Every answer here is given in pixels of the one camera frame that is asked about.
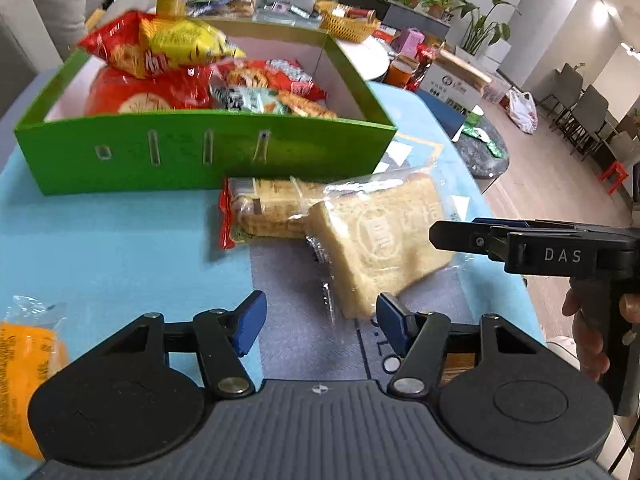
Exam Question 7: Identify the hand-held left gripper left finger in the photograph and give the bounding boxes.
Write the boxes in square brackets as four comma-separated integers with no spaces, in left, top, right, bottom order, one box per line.
[97,290,267,400]

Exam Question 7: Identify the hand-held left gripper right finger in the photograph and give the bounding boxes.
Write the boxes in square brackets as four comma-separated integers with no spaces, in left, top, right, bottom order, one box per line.
[376,293,546,401]

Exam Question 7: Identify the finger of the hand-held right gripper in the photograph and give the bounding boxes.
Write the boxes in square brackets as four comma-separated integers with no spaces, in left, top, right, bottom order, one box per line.
[472,217,539,234]
[429,221,510,264]

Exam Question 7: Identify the bread slice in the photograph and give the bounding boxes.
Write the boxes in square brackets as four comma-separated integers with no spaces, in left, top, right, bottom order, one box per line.
[304,164,475,322]

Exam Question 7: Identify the cracker pack with red ends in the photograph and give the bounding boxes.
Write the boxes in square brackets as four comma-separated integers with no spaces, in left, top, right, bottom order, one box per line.
[219,176,323,251]

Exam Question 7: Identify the clear bag of orange biscuits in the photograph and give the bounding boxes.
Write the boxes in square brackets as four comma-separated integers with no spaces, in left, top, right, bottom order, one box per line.
[276,90,339,120]

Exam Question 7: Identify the green cardboard box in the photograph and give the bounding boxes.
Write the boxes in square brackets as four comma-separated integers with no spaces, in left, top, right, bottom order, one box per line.
[14,16,399,197]

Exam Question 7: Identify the pale green snack packet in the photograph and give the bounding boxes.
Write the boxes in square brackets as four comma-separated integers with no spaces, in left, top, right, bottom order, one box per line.
[210,85,292,116]

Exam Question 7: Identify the orange cracker packet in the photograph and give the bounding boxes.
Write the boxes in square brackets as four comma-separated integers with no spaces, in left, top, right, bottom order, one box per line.
[0,294,71,461]

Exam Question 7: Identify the large red round-print packet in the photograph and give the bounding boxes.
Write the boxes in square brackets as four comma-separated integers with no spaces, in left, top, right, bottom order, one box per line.
[83,62,221,117]

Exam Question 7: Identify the red printed chip packet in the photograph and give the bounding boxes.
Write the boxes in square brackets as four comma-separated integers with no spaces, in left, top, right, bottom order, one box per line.
[76,10,168,79]

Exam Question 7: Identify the person's right hand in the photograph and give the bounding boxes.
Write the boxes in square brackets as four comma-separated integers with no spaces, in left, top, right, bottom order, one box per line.
[563,285,640,382]

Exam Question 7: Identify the dark round side table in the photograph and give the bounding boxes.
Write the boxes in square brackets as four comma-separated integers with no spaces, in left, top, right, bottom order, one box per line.
[451,105,512,182]

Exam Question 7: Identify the red plastic stool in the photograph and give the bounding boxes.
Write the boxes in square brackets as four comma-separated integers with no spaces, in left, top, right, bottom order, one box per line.
[597,160,629,196]

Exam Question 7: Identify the white plastic bag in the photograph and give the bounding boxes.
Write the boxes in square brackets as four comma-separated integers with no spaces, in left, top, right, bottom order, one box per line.
[505,88,539,134]

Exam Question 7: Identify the grey dining chair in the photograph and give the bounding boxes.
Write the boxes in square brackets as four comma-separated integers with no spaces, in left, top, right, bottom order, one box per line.
[559,85,610,151]
[595,130,640,171]
[537,62,585,113]

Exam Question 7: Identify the white cardboard box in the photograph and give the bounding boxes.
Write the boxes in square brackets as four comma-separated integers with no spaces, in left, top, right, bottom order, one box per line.
[419,51,494,112]

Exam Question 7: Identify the white planter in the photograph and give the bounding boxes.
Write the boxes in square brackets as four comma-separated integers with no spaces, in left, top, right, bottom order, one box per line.
[454,40,512,75]

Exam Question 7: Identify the orange mug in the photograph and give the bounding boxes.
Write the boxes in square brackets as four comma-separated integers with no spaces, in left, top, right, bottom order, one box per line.
[385,57,419,92]

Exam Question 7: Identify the pink box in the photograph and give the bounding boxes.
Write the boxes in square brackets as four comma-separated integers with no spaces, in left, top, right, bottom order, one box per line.
[399,27,427,59]

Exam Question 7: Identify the white round coffee table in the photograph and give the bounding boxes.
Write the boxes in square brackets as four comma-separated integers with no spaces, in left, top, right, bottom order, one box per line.
[345,35,391,82]

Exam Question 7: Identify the tall leafy plant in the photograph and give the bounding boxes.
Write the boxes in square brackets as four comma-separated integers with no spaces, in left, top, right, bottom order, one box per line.
[451,0,522,57]

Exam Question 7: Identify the yellow woven basket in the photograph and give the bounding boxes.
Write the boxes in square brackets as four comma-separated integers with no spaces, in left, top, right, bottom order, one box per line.
[317,1,382,44]

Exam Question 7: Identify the clear plastic container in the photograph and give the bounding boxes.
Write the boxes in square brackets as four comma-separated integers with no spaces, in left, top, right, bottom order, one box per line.
[254,0,323,25]

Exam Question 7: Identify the pile of assorted packets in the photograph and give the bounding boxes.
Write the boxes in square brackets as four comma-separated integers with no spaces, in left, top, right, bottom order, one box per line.
[190,0,257,17]

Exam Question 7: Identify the beige recliner sofa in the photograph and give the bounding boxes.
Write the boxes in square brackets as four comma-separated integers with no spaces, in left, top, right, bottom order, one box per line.
[0,0,125,93]

